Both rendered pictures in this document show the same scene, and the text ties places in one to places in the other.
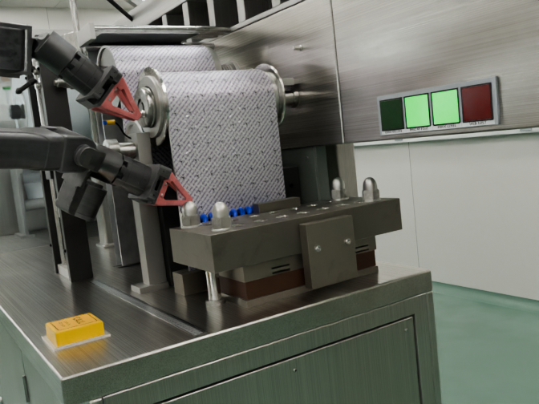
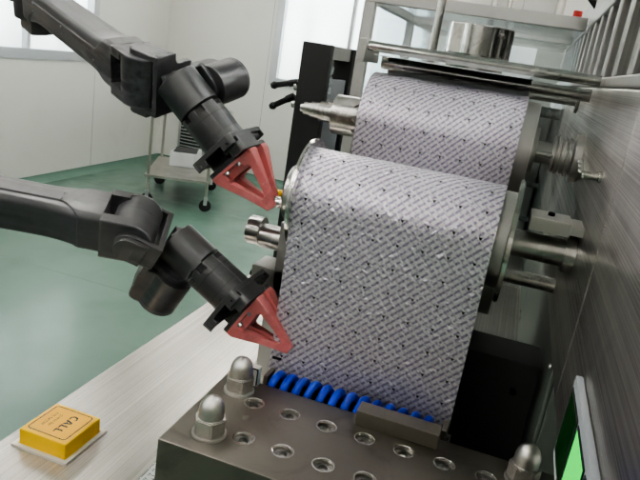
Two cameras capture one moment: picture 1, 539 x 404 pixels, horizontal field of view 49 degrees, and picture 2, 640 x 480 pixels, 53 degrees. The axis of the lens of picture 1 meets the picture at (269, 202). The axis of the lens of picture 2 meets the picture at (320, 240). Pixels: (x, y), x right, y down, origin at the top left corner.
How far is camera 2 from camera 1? 0.78 m
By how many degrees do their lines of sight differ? 48
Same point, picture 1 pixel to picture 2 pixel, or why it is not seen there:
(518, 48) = not seen: outside the picture
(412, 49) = (625, 341)
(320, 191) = (540, 435)
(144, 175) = (220, 291)
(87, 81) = (204, 144)
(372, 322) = not seen: outside the picture
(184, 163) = (294, 294)
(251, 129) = (423, 288)
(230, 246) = (184, 468)
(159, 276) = not seen: hidden behind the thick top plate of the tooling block
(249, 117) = (427, 269)
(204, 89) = (362, 201)
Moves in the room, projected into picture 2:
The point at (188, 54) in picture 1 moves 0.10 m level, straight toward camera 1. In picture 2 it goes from (480, 113) to (442, 110)
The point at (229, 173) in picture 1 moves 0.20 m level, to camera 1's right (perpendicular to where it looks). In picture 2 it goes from (362, 337) to (500, 423)
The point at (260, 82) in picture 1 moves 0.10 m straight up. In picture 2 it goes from (474, 217) to (495, 127)
